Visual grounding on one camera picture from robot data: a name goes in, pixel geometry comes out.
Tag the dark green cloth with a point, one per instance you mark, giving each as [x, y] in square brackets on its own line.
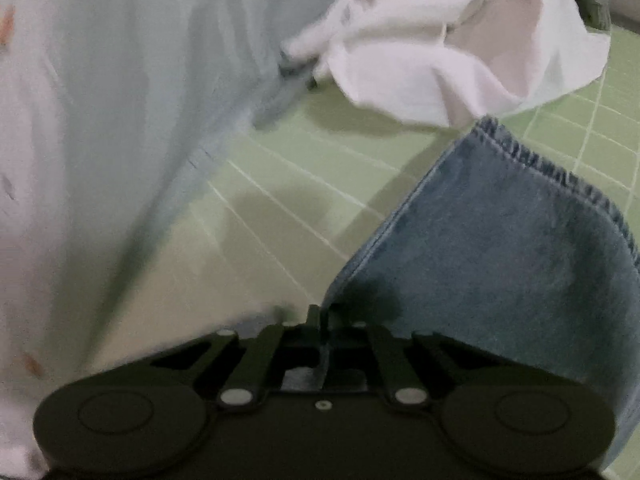
[595, 5]

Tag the white cloth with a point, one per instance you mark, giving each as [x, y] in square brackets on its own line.
[425, 60]

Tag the light blue carrot print garment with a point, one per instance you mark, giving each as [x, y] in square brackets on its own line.
[125, 110]

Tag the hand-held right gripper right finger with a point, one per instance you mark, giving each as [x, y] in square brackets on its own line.
[346, 337]

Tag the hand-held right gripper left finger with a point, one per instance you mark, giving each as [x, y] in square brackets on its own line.
[312, 321]

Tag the blue denim jeans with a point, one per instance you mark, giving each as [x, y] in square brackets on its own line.
[500, 260]

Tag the green grid cutting mat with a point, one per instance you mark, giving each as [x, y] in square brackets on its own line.
[300, 170]

